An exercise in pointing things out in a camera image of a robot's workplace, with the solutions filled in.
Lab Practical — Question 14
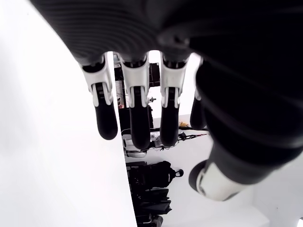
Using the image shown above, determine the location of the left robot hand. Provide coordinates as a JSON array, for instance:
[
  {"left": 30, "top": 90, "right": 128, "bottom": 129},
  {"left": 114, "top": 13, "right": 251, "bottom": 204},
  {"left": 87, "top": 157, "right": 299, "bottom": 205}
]
[{"left": 29, "top": 0, "right": 303, "bottom": 202}]

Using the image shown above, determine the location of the black backpack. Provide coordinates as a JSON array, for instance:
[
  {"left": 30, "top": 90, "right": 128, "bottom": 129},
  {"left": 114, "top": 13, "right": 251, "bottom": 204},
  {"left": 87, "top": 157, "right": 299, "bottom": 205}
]
[{"left": 126, "top": 160, "right": 185, "bottom": 227}]

